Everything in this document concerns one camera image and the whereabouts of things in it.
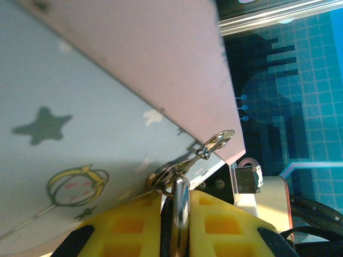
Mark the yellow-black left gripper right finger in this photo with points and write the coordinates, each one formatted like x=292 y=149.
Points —
x=227 y=230

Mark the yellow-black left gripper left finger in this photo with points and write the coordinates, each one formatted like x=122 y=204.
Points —
x=128 y=227

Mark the cartoon print tin box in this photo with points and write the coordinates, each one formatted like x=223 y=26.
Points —
x=80 y=93

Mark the beige holder with orange rack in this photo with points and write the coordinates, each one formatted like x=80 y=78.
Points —
x=273 y=200

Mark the black plastic object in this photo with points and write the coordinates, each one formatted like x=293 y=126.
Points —
x=316 y=217

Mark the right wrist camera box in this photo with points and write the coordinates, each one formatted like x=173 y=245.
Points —
x=246 y=180

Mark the aluminium frame post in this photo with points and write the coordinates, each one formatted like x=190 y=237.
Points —
x=268 y=16

